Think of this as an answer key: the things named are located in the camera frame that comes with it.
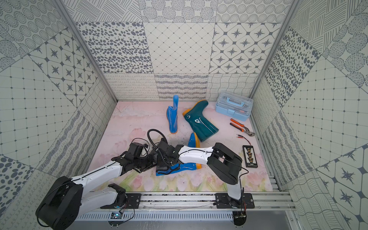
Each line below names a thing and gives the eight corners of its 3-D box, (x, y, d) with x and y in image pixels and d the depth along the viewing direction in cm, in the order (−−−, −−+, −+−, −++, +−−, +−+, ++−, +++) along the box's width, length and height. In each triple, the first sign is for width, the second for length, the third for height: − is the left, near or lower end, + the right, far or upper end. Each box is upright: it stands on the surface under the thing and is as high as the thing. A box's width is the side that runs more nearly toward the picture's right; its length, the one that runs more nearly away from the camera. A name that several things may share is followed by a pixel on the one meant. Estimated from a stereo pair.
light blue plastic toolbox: (213, 112, 116) (215, 102, 107) (220, 96, 128) (223, 86, 119) (245, 123, 109) (250, 114, 100) (250, 105, 121) (255, 95, 112)
